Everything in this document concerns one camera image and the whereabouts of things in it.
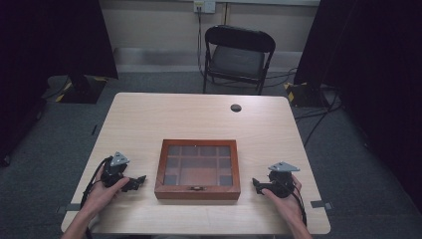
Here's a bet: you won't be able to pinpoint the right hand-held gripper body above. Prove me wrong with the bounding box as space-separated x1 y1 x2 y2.
263 161 301 199

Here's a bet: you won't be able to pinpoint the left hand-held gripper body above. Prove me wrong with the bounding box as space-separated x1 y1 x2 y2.
100 151 131 189

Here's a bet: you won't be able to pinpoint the wooden box with glass lid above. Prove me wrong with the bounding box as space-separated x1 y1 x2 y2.
153 138 242 201

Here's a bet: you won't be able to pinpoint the person's right hand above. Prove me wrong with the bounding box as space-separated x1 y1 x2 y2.
261 173 304 224

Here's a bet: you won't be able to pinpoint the person's left hand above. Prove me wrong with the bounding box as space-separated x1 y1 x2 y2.
80 164 130 217

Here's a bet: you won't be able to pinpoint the grey tape strip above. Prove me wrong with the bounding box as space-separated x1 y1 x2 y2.
310 199 334 211
55 203 83 215

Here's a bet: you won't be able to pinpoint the wooden table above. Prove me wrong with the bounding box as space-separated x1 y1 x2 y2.
60 92 331 236

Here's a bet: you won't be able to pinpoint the black stand base with yellow tape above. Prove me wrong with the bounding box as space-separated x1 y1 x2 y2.
283 82 332 109
42 74 108 105

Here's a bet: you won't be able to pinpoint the dark curtain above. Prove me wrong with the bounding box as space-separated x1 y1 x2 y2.
0 0 119 163
293 0 422 213

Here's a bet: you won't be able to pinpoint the black folding chair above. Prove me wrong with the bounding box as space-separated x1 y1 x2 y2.
202 24 277 97

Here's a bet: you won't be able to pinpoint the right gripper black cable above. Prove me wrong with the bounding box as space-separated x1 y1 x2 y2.
292 183 309 228

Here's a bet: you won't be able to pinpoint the black cables on floor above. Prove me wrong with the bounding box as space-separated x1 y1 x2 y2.
265 68 344 147

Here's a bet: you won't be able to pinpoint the black cable on wall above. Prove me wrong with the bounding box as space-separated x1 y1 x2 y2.
196 6 208 79

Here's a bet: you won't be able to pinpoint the white wall socket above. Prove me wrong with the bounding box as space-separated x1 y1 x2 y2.
193 0 217 15

